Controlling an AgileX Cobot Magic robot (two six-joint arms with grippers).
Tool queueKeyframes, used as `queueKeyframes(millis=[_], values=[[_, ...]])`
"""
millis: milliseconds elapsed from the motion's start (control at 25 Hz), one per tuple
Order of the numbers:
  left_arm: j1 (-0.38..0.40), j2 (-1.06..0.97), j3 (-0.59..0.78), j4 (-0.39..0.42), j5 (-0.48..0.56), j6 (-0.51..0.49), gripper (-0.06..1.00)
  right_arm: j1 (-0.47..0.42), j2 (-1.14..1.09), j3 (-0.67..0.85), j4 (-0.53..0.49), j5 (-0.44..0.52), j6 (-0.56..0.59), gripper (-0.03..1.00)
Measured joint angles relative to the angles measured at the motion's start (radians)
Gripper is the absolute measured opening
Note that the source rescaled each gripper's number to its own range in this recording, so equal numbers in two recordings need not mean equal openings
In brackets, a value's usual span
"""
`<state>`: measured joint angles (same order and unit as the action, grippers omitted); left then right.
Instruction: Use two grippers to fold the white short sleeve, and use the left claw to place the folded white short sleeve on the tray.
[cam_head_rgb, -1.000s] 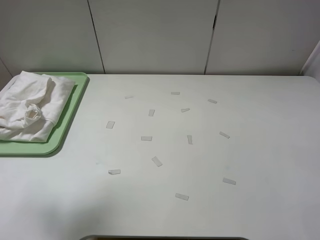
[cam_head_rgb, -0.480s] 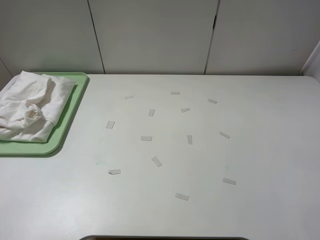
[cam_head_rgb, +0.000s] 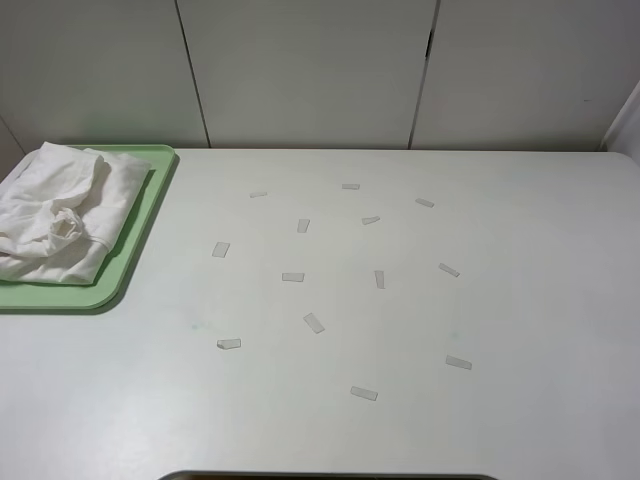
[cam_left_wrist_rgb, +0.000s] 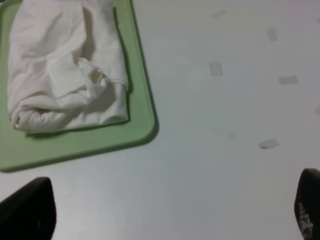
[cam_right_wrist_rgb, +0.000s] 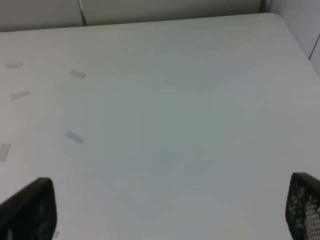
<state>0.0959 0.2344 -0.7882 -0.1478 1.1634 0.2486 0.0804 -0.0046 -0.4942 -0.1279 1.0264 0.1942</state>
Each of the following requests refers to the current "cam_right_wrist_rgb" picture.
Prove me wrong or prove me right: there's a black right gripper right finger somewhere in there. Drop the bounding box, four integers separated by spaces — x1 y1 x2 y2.
285 172 320 240

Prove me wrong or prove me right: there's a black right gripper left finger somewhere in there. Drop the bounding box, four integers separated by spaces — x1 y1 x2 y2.
0 177 57 240

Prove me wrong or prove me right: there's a tape strip middle upright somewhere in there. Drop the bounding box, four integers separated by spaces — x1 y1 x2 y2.
0 144 11 162

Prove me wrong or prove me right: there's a tape strip right middle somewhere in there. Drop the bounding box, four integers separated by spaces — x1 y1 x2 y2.
65 131 84 144

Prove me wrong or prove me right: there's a tape strip middle slanted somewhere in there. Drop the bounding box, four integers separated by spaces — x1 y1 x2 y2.
10 90 30 101

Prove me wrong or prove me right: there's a tape strip back right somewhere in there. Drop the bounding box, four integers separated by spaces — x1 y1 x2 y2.
69 70 87 79

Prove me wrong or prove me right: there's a tape strip back centre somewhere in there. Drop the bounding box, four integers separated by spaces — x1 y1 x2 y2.
5 62 23 68

